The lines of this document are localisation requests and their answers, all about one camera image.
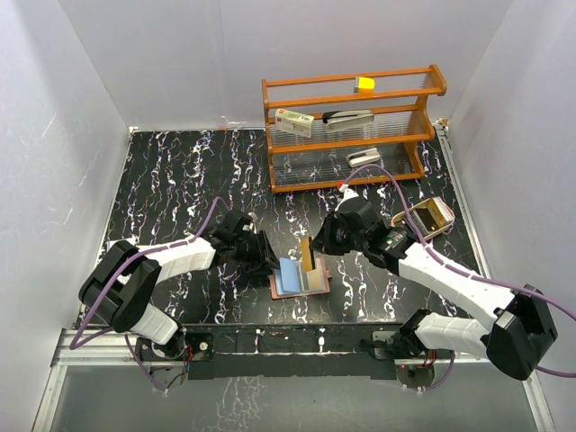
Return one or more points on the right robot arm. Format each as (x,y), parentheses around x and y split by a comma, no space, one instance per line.
(512,327)

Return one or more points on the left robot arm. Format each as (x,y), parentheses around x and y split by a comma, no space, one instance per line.
(120,288)

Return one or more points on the gold card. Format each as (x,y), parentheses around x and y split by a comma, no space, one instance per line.
(307,257)
(317,280)

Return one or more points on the white staples box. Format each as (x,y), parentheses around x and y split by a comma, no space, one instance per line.
(295,123)

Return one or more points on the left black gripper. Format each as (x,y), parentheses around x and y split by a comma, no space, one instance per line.
(260,265)

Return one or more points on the pink leather card holder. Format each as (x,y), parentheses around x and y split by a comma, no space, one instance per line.
(287,282)

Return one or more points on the small white stapler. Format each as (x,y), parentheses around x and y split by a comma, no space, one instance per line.
(363,157)

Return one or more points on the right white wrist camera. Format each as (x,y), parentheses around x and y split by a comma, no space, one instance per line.
(347,195)

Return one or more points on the orange wooden shelf rack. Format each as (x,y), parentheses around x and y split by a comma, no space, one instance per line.
(399,103)

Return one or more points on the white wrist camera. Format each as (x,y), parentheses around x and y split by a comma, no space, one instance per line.
(347,195)
(251,225)

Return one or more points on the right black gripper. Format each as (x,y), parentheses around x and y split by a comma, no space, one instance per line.
(323,242)

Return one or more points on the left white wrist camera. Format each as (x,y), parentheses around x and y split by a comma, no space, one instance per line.
(251,225)

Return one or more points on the grey black stapler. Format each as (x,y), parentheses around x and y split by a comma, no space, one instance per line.
(338,121)

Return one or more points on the yellow grey eraser block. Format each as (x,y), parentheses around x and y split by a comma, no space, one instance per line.
(364,85)

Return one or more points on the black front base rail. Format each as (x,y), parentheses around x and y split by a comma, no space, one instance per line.
(303,350)

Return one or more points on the stack of credit cards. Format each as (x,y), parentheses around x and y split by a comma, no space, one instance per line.
(441,213)

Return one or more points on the beige oval card tray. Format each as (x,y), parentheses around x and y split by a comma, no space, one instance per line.
(441,230)

